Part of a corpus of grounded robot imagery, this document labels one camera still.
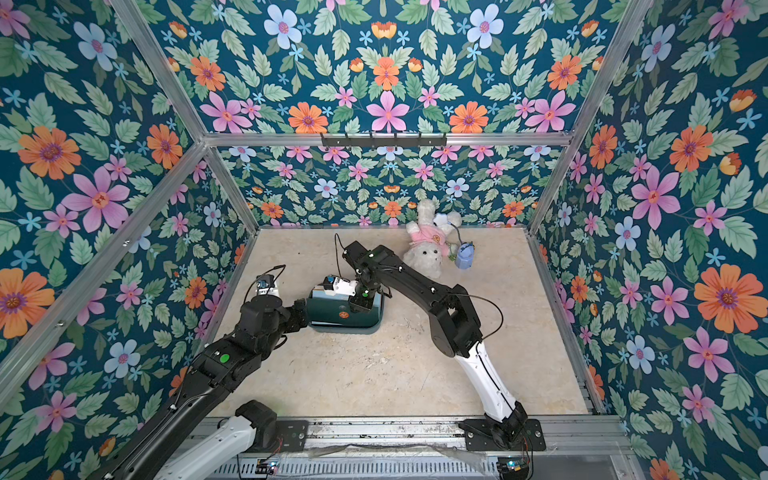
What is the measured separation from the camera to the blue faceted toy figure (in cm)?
104

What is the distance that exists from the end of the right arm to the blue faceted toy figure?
0.38 metres

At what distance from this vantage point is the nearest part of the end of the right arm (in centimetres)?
69
